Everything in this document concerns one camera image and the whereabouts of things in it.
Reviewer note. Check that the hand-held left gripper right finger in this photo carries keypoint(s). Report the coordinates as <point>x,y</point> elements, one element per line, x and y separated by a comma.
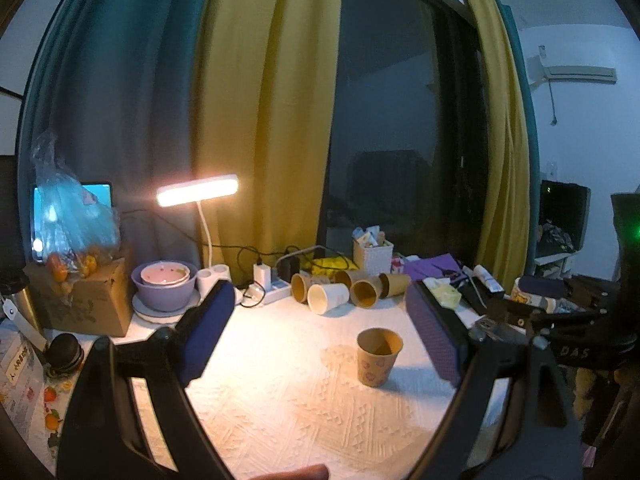
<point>435,330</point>

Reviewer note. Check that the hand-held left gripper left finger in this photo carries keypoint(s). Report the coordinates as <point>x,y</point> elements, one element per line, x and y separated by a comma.
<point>205,330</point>

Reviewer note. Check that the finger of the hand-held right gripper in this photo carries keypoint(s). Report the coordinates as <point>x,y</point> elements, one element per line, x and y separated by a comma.
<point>492,329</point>
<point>560,312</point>

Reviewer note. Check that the brown printed paper cup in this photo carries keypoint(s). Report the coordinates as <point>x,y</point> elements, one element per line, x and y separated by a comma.
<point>377,360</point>

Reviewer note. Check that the white paper cup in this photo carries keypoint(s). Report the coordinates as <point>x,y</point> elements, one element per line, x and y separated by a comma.
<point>330,297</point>

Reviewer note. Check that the person's left hand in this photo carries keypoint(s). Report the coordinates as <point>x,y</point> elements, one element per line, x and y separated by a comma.
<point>300,474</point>

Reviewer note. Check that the purple pouch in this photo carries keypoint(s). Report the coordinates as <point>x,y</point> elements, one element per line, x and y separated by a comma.
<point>545,286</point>

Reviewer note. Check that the white tube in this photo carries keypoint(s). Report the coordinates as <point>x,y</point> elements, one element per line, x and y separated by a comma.
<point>487,279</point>

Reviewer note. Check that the purple bowl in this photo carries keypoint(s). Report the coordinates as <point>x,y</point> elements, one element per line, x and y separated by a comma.
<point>165,297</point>

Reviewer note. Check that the purple plate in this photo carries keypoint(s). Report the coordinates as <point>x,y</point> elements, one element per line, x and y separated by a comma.
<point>150,312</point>

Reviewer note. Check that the purple cloth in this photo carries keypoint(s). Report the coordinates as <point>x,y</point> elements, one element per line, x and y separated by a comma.
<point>435,265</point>

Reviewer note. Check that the white patterned bowl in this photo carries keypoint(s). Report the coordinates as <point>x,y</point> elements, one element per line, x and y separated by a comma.
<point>165,275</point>

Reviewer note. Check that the white power strip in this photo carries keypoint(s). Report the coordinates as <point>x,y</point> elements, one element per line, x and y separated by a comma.
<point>272,294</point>

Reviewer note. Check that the white charger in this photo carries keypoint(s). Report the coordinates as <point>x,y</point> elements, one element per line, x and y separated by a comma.
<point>262,275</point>

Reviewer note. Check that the white woven basket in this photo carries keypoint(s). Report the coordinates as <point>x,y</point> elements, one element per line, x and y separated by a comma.
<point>372,260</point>

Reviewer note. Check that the black box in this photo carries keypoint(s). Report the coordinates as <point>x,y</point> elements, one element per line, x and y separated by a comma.
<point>565,215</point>

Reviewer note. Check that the black power adapter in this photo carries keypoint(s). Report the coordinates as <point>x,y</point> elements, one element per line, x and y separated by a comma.
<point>289,267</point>

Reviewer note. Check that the cardboard box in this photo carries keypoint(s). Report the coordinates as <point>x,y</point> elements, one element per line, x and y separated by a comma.
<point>90,305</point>

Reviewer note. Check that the white embossed table mat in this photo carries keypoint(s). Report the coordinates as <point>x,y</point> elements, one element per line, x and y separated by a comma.
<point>300,400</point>

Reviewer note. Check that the yellow packet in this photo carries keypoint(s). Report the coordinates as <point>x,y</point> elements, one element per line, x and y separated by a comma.
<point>335,263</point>

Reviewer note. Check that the white desk lamp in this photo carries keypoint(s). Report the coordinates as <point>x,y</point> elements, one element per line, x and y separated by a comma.
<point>200,190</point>

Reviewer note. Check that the black round case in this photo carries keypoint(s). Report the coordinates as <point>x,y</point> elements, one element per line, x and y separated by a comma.
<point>65,352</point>

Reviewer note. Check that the plastic bag of oranges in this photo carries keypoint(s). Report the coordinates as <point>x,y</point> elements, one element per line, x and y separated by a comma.
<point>75,230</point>

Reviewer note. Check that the tablet screen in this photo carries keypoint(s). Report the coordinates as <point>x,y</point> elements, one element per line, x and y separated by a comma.
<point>97,195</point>

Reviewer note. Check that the yellow curtain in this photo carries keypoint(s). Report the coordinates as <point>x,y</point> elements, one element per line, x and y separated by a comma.
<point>500,135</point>
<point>270,110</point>

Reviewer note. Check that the fruit printed tablecloth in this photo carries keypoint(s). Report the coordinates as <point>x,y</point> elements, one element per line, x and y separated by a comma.
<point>30,400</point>

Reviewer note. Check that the teal curtain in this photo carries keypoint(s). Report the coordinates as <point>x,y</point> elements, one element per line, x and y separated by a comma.
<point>115,85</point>
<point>525,110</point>

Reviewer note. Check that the dark window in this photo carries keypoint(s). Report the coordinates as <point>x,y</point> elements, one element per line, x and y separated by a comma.
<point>400,110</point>

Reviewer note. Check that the white air conditioner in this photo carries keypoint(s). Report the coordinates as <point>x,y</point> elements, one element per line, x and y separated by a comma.
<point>575,71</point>

